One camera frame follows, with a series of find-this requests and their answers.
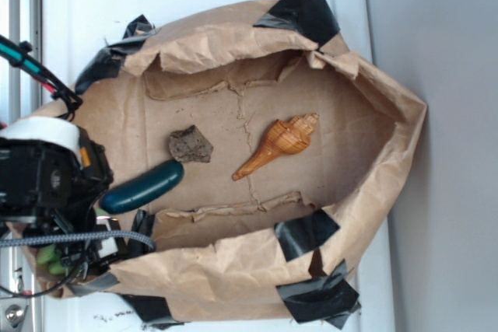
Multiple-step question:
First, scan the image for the brown paper bag tray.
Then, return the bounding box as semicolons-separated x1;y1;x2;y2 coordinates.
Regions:
54;0;427;326

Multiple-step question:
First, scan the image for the brown grey rock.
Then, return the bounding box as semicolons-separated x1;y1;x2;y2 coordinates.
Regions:
168;125;214;163

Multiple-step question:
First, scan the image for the grey braided cable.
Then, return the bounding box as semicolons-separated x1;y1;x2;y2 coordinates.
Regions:
0;229;157;252

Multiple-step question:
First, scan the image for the dark green oval stone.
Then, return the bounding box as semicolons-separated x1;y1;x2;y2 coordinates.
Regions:
100;159;184;215

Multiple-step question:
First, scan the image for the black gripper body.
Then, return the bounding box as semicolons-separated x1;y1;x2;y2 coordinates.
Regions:
1;117;128;264

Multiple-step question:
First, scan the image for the white plastic bin lid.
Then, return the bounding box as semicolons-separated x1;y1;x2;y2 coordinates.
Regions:
41;0;395;331

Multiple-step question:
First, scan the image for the fuzzy green toy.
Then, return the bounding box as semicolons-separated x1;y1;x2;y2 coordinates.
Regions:
37;208;120;278

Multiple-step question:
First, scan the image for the orange conch shell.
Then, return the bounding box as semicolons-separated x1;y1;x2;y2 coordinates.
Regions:
232;113;320;181

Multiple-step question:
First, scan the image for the aluminium frame rail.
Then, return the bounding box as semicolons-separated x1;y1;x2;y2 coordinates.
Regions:
1;0;43;331

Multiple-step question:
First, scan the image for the black wire bundle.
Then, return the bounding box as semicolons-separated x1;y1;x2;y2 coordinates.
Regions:
0;34;83;121

